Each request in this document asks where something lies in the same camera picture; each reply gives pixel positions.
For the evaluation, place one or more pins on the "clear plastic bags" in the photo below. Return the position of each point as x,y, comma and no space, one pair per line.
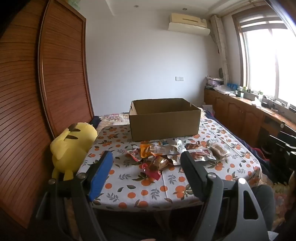
223,90

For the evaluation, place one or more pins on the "clear sesame candy bag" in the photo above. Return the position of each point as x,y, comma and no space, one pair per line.
218,150

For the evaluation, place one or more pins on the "orange-print white tablecloth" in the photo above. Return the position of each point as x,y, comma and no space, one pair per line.
138,185

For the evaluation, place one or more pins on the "wooden sliding wardrobe door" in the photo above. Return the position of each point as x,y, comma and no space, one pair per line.
62,69

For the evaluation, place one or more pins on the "silver foil bag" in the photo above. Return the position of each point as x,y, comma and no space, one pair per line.
173,148

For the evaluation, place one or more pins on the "pile of snack packets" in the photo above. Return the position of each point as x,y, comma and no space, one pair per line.
159,163

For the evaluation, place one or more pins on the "round grey fan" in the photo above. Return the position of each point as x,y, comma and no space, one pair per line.
221,73

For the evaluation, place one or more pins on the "black chair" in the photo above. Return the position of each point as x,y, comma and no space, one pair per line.
284,153

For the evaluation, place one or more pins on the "white air deflector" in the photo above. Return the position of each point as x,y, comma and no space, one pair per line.
189,29

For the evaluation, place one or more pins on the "person's leg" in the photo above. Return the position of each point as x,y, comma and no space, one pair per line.
263,204

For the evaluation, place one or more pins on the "floral blanket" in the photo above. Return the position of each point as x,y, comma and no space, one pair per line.
111,118

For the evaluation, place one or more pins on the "yellow plush toy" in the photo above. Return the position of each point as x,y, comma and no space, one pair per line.
69,148

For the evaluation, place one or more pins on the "row of blue bottles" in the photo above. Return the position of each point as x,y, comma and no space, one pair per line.
232,85

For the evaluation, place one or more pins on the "brown cardboard box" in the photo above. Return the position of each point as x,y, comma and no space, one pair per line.
161,125

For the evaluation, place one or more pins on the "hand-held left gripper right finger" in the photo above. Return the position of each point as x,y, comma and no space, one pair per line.
194,176

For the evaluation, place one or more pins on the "small white box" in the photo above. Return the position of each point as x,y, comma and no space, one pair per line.
208,109

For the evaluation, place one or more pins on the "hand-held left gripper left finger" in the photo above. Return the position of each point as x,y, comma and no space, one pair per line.
101,176

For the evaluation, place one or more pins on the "white tissue pack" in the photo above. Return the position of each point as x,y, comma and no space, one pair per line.
257,101

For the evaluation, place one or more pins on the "wooden cabinet counter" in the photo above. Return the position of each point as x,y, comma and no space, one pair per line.
233,113

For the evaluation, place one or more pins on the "wooden-framed window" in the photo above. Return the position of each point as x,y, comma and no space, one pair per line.
266,58

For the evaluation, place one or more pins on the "white wall switch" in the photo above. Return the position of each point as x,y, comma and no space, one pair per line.
179,78

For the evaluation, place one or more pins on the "black desktop device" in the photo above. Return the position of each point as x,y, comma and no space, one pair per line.
269,102

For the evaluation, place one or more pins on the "patterned curtain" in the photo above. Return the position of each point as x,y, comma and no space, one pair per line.
222,46

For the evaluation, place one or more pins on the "wall air conditioner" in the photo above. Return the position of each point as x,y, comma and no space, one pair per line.
187,19

